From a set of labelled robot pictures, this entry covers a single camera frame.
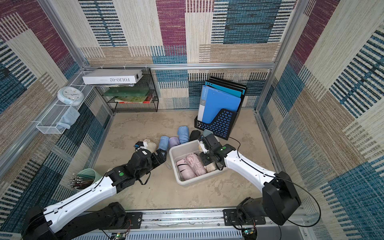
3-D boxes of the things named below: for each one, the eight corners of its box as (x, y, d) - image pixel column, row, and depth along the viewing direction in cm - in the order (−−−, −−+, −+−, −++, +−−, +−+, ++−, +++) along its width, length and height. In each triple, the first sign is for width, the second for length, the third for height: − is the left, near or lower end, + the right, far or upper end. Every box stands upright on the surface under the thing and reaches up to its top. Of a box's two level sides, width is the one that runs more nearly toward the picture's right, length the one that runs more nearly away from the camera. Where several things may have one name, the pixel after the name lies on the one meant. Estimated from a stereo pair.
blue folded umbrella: (177, 143, 103) (177, 140, 100) (178, 128, 111) (178, 125, 109) (189, 143, 103) (188, 140, 100) (189, 128, 111) (189, 125, 109)
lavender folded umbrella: (168, 149, 101) (167, 146, 98) (169, 139, 106) (169, 136, 103) (179, 149, 101) (178, 146, 98) (180, 139, 106) (179, 136, 103)
